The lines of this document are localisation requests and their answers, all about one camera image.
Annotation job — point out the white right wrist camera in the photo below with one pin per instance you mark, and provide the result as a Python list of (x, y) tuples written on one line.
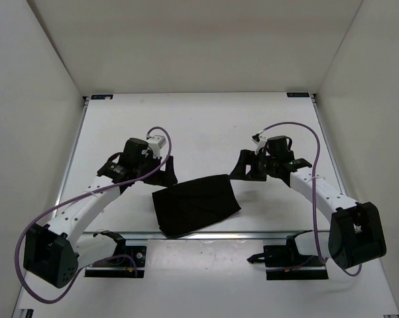
[(259, 141)]

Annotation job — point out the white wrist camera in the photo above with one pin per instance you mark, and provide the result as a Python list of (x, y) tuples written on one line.
[(259, 141), (156, 143)]

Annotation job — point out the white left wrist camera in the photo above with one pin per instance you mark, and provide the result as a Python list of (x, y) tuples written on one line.
[(156, 143)]

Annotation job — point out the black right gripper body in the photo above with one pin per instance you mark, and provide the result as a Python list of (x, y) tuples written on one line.
[(266, 164)]

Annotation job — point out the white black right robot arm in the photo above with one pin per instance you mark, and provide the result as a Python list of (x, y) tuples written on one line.
[(355, 234)]

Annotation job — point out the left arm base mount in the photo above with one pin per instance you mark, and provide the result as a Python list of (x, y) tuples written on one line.
[(130, 265)]

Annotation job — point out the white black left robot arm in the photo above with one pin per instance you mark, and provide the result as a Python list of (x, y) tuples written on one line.
[(55, 251)]

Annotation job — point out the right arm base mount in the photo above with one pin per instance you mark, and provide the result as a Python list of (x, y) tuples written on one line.
[(281, 263)]

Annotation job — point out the right blue corner label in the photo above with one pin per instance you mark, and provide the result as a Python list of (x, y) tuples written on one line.
[(297, 95)]

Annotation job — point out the blue corner label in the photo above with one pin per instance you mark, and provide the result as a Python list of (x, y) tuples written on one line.
[(297, 95), (101, 97)]

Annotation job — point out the left blue corner label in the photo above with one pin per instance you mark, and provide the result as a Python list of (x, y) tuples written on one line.
[(101, 97)]

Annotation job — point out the black skirt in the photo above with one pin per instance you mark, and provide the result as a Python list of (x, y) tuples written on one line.
[(189, 206)]

